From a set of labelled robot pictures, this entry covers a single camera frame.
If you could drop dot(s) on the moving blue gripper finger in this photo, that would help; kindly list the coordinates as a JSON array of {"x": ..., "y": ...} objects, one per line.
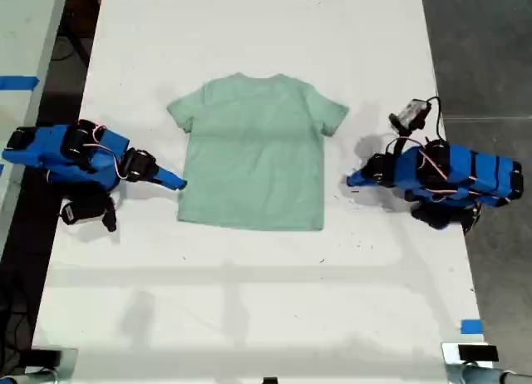
[
  {"x": 168, "y": 183},
  {"x": 359, "y": 183}
]

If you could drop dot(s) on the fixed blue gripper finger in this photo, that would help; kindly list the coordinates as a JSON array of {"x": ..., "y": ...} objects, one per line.
[
  {"x": 170, "y": 174},
  {"x": 361, "y": 174}
]

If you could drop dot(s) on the pale green T-shirt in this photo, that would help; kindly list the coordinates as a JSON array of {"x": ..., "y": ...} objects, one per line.
[{"x": 253, "y": 159}]

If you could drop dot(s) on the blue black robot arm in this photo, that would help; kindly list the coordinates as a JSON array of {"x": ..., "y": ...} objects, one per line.
[
  {"x": 469, "y": 172},
  {"x": 45, "y": 151}
]

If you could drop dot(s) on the long blue tape strip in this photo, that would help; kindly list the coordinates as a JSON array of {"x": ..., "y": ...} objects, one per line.
[{"x": 18, "y": 82}]

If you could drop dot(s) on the short blue tape square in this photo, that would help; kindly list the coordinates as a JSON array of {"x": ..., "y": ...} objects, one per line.
[{"x": 471, "y": 326}]

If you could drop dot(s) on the small black box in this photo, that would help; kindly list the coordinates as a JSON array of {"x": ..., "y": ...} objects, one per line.
[{"x": 478, "y": 353}]

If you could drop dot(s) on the tiny black box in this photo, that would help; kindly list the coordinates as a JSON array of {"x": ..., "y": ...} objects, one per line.
[{"x": 270, "y": 380}]

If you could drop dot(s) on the black camera stalk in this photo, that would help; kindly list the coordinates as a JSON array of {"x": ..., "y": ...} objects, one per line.
[
  {"x": 110, "y": 215},
  {"x": 397, "y": 145}
]

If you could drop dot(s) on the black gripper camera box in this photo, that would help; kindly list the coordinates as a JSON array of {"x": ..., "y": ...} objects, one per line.
[
  {"x": 81, "y": 210},
  {"x": 409, "y": 113}
]

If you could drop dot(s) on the silver metal bracket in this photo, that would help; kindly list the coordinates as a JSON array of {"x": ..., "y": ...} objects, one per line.
[
  {"x": 451, "y": 365},
  {"x": 68, "y": 369}
]

